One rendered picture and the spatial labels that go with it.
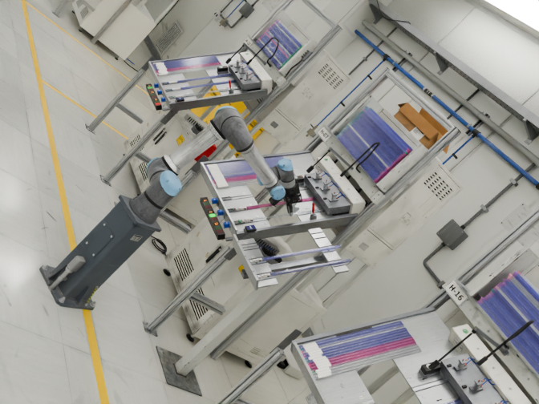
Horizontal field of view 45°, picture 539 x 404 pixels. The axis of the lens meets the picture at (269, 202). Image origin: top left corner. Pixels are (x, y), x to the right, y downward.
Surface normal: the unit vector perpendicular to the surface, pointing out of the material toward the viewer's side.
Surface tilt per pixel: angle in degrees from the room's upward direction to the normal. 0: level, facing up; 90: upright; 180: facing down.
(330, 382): 45
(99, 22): 90
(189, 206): 90
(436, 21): 90
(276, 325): 90
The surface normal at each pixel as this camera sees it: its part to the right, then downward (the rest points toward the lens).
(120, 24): 0.35, 0.58
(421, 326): 0.07, -0.80
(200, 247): -0.62, -0.45
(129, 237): 0.54, 0.70
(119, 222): -0.46, -0.23
